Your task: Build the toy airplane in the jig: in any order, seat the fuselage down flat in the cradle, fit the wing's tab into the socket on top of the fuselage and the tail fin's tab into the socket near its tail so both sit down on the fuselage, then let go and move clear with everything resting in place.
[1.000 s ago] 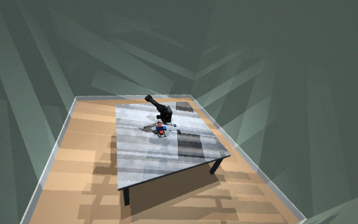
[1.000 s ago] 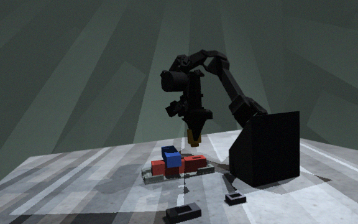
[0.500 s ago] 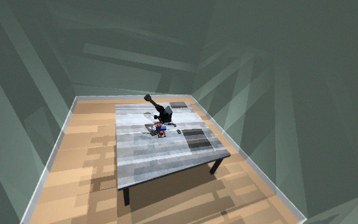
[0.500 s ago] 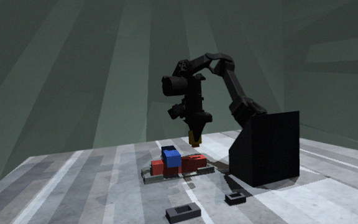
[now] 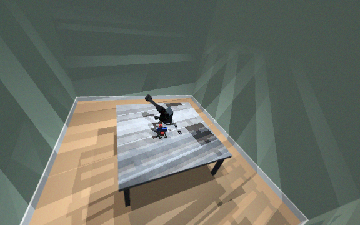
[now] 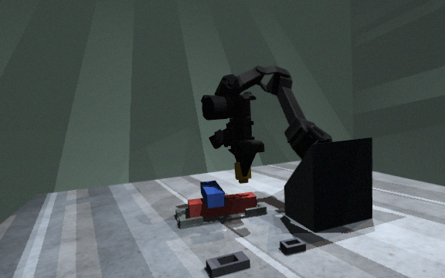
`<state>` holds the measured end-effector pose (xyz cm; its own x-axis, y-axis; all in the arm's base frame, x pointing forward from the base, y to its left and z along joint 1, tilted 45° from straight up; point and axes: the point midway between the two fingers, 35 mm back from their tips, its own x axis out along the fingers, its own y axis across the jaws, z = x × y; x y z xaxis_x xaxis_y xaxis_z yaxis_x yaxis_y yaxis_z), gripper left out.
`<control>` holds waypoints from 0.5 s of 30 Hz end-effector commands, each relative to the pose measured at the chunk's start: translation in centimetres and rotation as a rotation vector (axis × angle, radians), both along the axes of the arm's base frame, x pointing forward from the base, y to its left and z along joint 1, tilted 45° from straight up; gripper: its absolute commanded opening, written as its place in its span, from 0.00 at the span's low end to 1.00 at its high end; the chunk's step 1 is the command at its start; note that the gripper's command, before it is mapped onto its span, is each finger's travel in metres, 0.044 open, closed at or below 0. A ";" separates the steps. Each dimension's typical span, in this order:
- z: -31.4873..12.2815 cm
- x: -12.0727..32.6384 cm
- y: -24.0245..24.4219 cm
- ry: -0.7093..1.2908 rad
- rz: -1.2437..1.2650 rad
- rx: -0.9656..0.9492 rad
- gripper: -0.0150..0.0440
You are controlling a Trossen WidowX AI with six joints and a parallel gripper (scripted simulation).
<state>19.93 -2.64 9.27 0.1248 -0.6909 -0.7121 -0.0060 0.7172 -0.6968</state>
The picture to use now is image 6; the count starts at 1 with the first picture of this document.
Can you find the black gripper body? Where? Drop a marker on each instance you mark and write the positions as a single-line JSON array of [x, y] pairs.
[[245, 143]]

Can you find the dark grey square frame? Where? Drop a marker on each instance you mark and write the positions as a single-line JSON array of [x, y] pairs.
[[294, 245]]

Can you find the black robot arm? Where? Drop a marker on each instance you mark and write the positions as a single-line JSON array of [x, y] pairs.
[[229, 103]]

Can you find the yellow block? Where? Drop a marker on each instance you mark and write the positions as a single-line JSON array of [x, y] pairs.
[[239, 175]]

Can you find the blue rectangular block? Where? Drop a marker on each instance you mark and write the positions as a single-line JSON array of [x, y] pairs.
[[212, 194]]

